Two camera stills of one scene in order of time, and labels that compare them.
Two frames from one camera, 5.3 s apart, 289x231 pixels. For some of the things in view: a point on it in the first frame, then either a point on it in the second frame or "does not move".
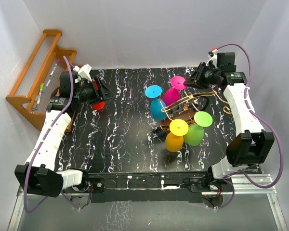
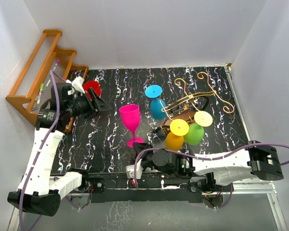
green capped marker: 42,87 does not move
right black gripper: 194,77 -> 138,147
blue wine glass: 157,107 does not move
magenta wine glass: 172,95 -> 130,115
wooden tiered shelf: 40,76 does not move
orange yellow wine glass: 174,140 does not move
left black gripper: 102,93 -> 98,104
